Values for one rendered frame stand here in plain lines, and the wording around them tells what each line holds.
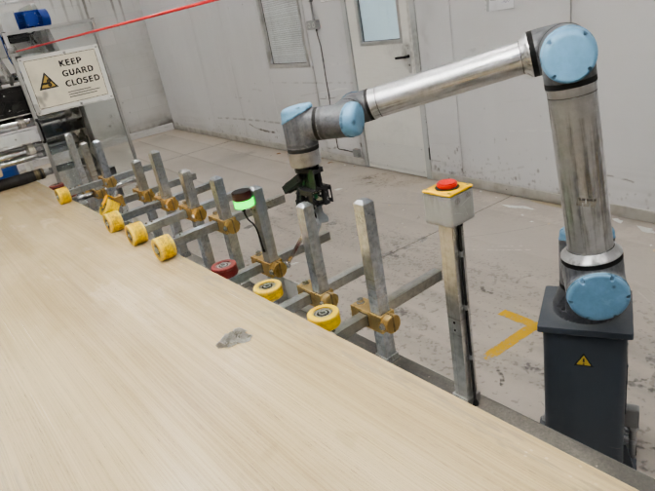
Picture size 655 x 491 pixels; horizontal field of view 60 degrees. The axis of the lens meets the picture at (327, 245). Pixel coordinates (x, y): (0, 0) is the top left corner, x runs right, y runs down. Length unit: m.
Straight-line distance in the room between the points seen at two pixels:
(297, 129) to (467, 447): 0.93
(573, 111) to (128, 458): 1.19
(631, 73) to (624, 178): 0.65
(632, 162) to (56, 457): 3.53
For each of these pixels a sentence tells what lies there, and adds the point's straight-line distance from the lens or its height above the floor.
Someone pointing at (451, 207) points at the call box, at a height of 1.20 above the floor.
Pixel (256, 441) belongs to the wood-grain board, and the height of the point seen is 0.90.
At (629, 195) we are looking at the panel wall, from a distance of 4.07.
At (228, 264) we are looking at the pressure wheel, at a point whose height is 0.90.
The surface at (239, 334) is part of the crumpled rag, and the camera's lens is 1.35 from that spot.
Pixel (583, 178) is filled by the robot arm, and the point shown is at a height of 1.10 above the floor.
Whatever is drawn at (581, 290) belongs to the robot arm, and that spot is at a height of 0.81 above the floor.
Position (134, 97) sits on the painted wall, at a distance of 10.61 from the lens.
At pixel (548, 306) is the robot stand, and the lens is 1.92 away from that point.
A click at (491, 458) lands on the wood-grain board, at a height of 0.90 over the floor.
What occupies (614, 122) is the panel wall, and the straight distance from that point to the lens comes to 3.98.
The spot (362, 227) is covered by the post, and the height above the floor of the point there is 1.09.
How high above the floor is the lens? 1.58
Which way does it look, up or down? 23 degrees down
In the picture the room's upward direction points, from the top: 11 degrees counter-clockwise
